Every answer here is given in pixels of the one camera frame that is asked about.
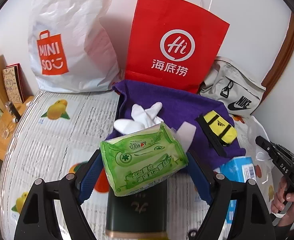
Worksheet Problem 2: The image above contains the green wet wipes pack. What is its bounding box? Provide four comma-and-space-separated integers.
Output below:
100, 121, 189, 197

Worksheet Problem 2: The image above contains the grey waist bag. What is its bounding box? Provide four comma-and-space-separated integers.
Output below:
199, 56, 266, 115

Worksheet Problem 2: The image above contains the white sock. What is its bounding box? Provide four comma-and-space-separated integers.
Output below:
176, 121, 197, 151
114, 102, 163, 133

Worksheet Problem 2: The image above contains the red paper bag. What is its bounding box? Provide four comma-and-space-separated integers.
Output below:
124, 0, 230, 94

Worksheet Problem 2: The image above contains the blue tissue pack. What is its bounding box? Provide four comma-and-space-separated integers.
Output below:
213, 156, 256, 224

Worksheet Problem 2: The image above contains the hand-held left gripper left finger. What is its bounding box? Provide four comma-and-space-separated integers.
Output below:
13, 149, 107, 240

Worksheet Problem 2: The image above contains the patterned book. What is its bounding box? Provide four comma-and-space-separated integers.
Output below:
2, 63, 25, 104

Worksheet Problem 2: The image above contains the clear glass cup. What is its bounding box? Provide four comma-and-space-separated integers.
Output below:
0, 122, 13, 140

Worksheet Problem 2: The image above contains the purple towel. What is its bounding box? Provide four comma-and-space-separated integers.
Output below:
104, 79, 246, 170

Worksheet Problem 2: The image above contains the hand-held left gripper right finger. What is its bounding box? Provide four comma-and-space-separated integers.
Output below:
187, 151, 276, 240

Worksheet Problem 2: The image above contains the white plastic shopping bag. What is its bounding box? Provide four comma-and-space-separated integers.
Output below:
28, 0, 120, 93

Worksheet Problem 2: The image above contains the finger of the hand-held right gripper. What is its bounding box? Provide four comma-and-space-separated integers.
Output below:
255, 135, 281, 163

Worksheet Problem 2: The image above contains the brown wooden door frame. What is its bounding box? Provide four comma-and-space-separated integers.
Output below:
260, 12, 294, 95

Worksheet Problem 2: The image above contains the small black bottle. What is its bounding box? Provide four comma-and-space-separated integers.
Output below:
5, 101, 21, 120

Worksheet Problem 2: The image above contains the wooden nightstand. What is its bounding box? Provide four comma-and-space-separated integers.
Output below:
0, 96, 34, 161

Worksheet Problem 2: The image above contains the person's right hand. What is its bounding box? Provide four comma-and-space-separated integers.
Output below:
270, 175, 294, 227

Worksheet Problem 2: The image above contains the dark green tea tin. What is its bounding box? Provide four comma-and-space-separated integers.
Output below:
105, 180, 168, 240

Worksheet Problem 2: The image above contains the fruit print tablecloth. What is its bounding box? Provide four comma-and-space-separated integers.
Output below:
0, 90, 278, 240

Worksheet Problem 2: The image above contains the yellow and black pouch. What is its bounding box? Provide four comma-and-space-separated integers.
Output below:
195, 110, 238, 157

